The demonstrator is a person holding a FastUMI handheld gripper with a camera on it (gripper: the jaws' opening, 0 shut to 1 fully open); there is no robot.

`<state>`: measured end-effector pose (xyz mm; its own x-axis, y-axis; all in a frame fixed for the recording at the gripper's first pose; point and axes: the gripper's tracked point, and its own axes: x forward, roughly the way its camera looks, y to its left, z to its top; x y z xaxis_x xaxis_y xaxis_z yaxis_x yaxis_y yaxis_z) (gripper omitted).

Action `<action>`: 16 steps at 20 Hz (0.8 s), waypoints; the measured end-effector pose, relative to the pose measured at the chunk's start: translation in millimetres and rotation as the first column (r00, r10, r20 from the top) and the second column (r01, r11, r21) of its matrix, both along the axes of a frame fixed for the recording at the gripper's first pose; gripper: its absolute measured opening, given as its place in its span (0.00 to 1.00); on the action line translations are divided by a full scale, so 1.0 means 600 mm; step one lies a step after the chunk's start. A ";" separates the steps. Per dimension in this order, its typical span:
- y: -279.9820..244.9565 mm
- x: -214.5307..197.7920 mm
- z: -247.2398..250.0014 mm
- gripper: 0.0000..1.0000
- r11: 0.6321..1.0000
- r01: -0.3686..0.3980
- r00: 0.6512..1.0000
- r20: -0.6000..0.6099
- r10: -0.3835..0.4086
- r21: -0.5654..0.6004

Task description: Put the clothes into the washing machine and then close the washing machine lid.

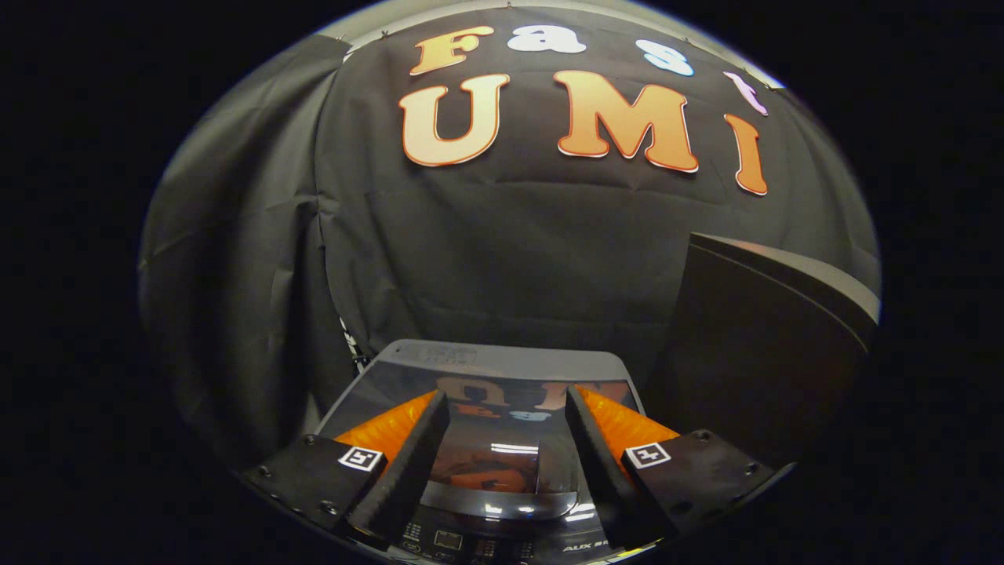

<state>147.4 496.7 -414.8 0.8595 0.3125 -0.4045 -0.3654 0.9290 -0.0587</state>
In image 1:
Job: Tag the gray washing machine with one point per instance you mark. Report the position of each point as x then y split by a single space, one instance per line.
502 357

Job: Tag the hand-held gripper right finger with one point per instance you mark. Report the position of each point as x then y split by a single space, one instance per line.
598 463

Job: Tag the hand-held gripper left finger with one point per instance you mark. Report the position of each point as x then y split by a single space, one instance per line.
416 463

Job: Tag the dark gray cabinet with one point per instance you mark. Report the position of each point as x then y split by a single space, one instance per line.
753 353

